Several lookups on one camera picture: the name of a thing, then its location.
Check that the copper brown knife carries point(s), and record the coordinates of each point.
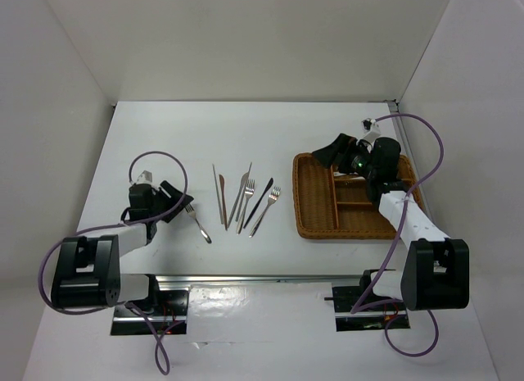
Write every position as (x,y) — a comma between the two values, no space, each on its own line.
(223,202)

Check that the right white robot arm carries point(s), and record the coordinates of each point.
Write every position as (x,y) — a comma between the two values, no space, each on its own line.
(436,270)

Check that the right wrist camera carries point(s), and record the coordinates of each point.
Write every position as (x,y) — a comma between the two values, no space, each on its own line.
(371,130)

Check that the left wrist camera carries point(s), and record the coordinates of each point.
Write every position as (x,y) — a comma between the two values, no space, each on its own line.
(146,177)

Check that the silver fork right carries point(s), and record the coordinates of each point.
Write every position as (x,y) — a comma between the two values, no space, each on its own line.
(273,197)

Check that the black knife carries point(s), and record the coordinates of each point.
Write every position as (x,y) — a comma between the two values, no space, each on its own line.
(267,188)

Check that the silver knife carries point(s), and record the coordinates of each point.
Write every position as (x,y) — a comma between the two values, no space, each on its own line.
(244,178)

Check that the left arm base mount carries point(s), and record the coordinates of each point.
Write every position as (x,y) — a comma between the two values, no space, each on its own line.
(165,306)

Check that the aluminium rail front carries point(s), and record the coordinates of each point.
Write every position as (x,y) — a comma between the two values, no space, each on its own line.
(239,279)

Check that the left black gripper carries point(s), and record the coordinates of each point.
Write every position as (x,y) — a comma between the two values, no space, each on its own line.
(173,192)

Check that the brown wicker divided tray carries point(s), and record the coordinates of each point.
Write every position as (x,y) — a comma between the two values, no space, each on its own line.
(334,207)

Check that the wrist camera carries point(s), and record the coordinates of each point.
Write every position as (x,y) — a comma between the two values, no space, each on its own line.
(146,177)
(371,130)

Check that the aluminium rail right side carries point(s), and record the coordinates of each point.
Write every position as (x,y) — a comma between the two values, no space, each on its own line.
(400,131)

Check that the long silver chopstick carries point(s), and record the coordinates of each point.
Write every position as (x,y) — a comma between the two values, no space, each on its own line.
(249,172)

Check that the silver fork middle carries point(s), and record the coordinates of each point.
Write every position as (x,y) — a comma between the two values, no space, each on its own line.
(248,193)

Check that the lone silver fork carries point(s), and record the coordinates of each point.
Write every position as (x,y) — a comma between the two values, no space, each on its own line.
(192,213)

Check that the aluminium rail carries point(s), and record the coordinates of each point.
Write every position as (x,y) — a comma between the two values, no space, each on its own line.
(400,131)
(239,279)

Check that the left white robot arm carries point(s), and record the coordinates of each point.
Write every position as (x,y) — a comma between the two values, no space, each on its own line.
(87,271)

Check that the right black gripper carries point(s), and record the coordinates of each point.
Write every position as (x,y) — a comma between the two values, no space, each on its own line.
(330,153)

